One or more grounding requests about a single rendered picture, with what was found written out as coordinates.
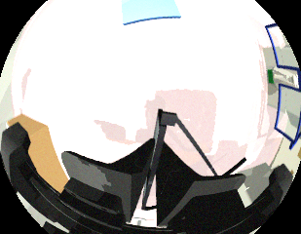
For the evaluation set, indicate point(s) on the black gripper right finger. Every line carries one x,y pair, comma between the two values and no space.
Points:
176,183

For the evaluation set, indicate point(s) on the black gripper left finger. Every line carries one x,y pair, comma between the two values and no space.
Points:
124,178

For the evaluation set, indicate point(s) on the pale grey flat panel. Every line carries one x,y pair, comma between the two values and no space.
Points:
287,156

